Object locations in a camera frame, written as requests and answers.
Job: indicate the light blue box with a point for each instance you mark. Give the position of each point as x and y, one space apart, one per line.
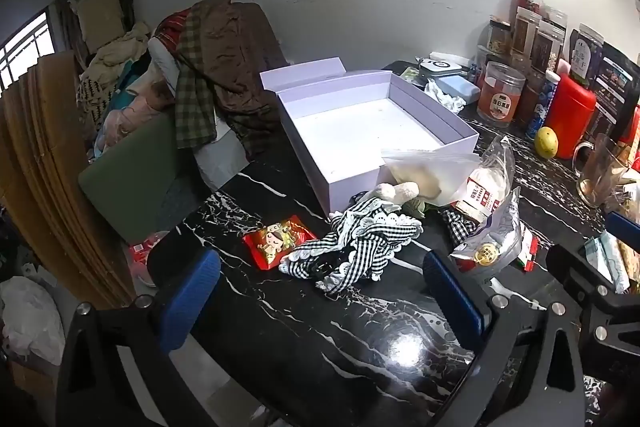
457 87

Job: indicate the white green packet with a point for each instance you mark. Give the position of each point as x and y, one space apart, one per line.
607 257

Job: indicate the white plastic bag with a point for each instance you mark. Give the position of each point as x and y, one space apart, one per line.
30 317

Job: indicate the green brown plaid cloth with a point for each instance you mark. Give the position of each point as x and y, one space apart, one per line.
192 97

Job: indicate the silver foil packet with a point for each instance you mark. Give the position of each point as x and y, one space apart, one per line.
500 229

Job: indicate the lavender cardboard box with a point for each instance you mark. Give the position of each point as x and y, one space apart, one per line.
370 142

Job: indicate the red green packet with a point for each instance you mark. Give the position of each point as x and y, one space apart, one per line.
528 247

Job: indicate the small checkered scrunchie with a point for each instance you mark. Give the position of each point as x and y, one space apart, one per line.
460 227

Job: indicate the green snack packet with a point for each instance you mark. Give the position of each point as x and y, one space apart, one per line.
414 208

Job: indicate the glass mug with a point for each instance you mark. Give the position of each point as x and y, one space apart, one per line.
600 172

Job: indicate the clear jar with orange contents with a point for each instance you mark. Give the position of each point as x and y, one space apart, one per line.
500 94

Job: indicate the green cushion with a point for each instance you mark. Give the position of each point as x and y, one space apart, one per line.
135 177

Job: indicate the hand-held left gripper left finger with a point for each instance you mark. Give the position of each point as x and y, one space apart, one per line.
192 294

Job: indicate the frosted clear snack bag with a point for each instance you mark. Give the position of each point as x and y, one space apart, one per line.
440 174

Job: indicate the red plaid cloth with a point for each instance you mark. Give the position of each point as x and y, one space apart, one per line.
172 29

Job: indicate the cream plush toy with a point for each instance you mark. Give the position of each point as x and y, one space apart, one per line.
397 192

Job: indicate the yellow lemon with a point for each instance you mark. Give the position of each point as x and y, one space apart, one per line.
546 142

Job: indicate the red cartoon snack packet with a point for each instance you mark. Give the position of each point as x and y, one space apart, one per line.
277 241

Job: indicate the crumpled white tissue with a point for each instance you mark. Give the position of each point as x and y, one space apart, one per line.
447 99

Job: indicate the white round-dial device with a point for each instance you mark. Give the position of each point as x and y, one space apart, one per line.
440 68

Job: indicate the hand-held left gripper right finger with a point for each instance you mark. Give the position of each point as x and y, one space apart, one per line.
452 302

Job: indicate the red canister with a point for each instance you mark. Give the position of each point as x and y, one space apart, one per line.
572 117

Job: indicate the brown contents jar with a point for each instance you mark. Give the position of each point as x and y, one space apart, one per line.
531 99

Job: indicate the black white checkered lace cloth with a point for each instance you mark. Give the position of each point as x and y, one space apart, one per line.
360 237

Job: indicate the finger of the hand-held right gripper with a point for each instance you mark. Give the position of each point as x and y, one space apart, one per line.
625 228
600 327

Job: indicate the red pouch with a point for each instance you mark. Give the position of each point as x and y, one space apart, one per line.
632 132

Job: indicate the brown blanket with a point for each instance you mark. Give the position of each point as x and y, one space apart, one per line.
240 57

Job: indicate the blue tube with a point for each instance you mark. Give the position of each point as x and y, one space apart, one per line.
542 104

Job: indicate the black printed pouch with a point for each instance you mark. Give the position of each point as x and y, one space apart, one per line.
617 82

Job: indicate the clear bag of white rounds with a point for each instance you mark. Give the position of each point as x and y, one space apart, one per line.
495 169

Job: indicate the window with bars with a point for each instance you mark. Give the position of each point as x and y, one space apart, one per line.
22 52

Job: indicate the pile of clothes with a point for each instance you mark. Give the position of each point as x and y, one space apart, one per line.
120 77

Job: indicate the wooden boards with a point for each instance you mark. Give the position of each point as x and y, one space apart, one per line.
55 167

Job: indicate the red white snack packet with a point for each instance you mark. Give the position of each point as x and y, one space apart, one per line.
482 199

